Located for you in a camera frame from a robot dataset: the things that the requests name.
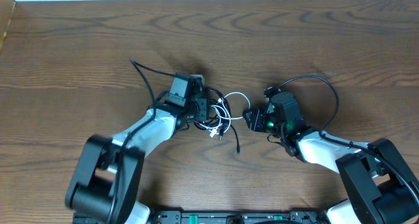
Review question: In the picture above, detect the black USB cable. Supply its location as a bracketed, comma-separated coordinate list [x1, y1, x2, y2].
[192, 86, 242, 155]

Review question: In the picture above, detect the white USB cable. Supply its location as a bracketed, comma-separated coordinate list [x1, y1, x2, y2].
[196, 92, 251, 139]

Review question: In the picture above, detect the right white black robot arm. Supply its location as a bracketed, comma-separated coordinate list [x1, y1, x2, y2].
[243, 88, 418, 224]

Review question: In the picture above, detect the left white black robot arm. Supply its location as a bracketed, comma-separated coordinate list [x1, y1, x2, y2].
[65, 73, 207, 223]

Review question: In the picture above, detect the left black camera cable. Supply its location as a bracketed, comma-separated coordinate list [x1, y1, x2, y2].
[106, 59, 176, 224]

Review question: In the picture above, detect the black camera cable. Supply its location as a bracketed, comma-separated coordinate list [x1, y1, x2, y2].
[106, 59, 176, 224]
[276, 74, 419, 202]

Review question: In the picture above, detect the right black camera cable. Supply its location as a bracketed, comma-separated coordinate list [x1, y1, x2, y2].
[276, 74, 419, 202]

